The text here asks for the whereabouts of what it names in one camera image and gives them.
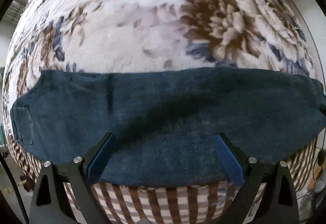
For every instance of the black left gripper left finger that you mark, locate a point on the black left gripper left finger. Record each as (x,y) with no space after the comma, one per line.
(50,202)

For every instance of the floral white fleece blanket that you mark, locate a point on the floral white fleece blanket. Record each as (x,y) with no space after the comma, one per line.
(144,36)

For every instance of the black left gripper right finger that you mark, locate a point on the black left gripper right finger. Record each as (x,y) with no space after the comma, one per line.
(279,201)

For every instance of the dark blue denim pants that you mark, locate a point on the dark blue denim pants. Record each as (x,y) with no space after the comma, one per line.
(164,124)

